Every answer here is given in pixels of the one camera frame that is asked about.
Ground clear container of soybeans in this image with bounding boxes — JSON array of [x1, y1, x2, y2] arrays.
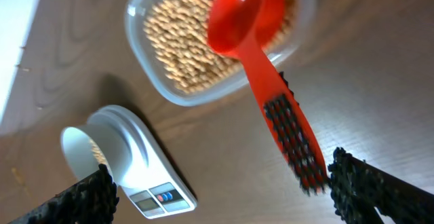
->
[[125, 0, 315, 107]]

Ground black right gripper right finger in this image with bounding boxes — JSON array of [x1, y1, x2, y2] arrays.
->
[[328, 147, 433, 224]]

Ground red plastic measuring scoop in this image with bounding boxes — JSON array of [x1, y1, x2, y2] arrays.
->
[[207, 0, 329, 195]]

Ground white digital kitchen scale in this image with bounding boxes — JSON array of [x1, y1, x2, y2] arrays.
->
[[87, 105, 197, 219]]

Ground soybeans in bowl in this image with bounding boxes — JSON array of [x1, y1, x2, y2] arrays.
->
[[89, 139, 108, 165]]

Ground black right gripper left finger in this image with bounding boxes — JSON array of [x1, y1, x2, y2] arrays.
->
[[10, 164, 119, 224]]

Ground light grey round bowl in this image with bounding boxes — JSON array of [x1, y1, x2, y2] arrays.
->
[[60, 124, 132, 185]]

